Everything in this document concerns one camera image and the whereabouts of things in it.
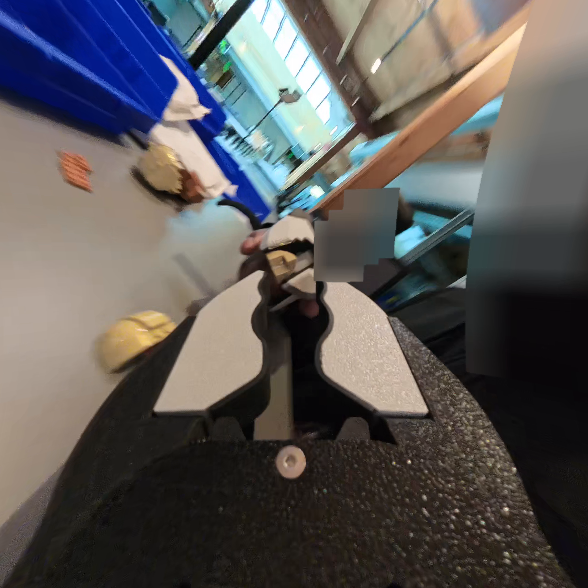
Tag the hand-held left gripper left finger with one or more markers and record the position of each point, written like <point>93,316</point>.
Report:
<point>216,353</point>

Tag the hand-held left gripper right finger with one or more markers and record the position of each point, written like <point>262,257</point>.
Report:
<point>367,358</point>

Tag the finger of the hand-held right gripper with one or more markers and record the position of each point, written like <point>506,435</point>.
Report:
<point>301,281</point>
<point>289,229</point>

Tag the brown brick plate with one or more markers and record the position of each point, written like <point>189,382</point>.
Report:
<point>76,170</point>

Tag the person's right hand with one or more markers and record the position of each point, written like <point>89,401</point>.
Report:
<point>250,243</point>

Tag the tan dome brick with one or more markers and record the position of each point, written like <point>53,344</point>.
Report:
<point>131,340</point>

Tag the wooden post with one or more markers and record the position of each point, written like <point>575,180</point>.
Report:
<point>436,121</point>

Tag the brown and tan brick figure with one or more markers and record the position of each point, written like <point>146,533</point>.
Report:
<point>160,167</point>

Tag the tan curved brick assembly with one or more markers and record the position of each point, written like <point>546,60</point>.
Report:
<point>280,265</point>

